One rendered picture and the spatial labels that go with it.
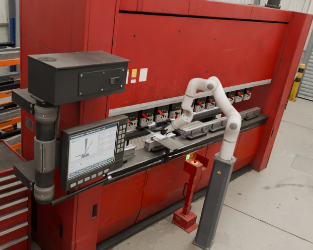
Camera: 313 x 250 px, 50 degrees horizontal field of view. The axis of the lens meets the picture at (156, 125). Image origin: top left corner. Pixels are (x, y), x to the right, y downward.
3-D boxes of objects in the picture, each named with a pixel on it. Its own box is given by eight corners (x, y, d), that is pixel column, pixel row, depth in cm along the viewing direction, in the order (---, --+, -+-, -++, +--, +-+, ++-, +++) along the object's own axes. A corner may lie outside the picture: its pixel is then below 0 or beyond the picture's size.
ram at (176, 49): (90, 120, 256) (98, 11, 225) (84, 117, 261) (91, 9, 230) (270, 83, 465) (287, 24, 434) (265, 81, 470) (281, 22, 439)
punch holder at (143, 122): (140, 127, 300) (142, 109, 294) (134, 123, 305) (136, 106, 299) (152, 124, 311) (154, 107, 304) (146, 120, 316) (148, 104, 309)
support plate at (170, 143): (172, 150, 308) (172, 149, 307) (152, 139, 324) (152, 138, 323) (184, 146, 320) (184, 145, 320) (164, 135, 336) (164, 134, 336)
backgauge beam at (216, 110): (78, 155, 297) (79, 144, 293) (69, 148, 306) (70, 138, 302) (222, 113, 457) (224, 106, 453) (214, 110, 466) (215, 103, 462)
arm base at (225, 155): (238, 157, 311) (242, 140, 304) (231, 165, 295) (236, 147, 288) (218, 151, 319) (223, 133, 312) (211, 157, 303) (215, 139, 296)
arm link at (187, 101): (195, 92, 306) (185, 121, 319) (183, 92, 296) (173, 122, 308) (201, 96, 301) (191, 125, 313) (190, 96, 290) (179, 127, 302)
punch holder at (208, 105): (206, 110, 370) (209, 95, 363) (200, 107, 375) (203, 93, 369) (214, 108, 380) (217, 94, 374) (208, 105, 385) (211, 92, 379)
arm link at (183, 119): (179, 119, 315) (172, 120, 309) (188, 112, 306) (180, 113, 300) (182, 127, 313) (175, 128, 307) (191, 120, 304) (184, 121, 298)
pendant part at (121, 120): (65, 192, 185) (68, 134, 171) (52, 182, 192) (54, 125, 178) (122, 167, 219) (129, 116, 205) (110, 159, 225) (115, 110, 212)
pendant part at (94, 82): (50, 217, 186) (54, 67, 153) (26, 196, 199) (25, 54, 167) (116, 184, 224) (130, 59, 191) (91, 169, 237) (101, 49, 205)
